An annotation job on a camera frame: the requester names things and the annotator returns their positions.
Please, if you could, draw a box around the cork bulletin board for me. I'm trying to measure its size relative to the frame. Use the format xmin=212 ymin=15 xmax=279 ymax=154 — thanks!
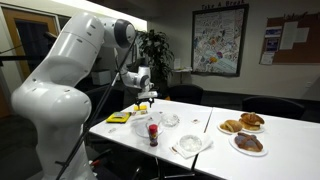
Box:
xmin=260 ymin=12 xmax=320 ymax=65

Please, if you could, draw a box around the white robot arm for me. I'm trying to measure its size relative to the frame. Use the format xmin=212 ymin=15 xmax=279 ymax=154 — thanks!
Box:
xmin=11 ymin=12 xmax=136 ymax=180

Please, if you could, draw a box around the yellow crayon box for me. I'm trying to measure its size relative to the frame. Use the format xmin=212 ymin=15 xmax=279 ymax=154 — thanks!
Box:
xmin=106 ymin=112 xmax=131 ymax=123

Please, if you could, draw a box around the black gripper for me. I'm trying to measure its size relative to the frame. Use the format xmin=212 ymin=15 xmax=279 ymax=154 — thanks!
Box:
xmin=135 ymin=91 xmax=158 ymax=105

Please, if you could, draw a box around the plate with braided bread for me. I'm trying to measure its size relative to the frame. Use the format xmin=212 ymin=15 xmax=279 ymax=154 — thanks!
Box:
xmin=239 ymin=112 xmax=265 ymax=131

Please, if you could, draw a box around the black chair far right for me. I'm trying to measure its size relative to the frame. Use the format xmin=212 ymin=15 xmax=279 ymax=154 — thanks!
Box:
xmin=242 ymin=96 xmax=305 ymax=119

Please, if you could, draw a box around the yellow sticky note pad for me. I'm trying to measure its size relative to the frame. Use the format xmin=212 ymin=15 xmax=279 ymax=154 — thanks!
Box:
xmin=134 ymin=105 xmax=147 ymax=111

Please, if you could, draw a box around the red capped spice bottle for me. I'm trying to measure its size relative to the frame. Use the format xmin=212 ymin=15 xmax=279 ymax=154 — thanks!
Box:
xmin=148 ymin=124 xmax=158 ymax=147

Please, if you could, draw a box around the white napkin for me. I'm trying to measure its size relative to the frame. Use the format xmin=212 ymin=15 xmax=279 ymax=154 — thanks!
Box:
xmin=172 ymin=133 xmax=213 ymax=159

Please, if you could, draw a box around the white round plate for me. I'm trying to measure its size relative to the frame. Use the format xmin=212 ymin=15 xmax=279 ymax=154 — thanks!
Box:
xmin=135 ymin=122 xmax=150 ymax=138

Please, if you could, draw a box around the clear glass ashtray bowl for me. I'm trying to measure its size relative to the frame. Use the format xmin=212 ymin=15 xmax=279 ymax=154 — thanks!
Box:
xmin=162 ymin=114 xmax=179 ymax=127

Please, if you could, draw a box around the framed map poster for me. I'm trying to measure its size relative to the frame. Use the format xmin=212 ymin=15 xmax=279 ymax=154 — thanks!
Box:
xmin=191 ymin=4 xmax=249 ymax=77

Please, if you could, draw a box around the black chair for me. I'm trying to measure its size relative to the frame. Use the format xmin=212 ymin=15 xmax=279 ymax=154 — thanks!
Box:
xmin=242 ymin=96 xmax=305 ymax=119
xmin=168 ymin=84 xmax=204 ymax=105

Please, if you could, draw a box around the small clear packet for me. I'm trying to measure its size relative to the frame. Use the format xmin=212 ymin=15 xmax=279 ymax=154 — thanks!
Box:
xmin=191 ymin=119 xmax=201 ymax=124

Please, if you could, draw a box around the plate with chocolate bread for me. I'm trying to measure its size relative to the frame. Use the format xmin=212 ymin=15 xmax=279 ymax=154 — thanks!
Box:
xmin=229 ymin=132 xmax=268 ymax=157

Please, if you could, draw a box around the potted green plant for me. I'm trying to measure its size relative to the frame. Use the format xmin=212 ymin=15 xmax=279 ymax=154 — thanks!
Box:
xmin=138 ymin=29 xmax=174 ymax=98

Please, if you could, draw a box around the plate with brown bread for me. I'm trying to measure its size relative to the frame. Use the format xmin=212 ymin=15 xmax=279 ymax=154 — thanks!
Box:
xmin=218 ymin=120 xmax=243 ymax=134

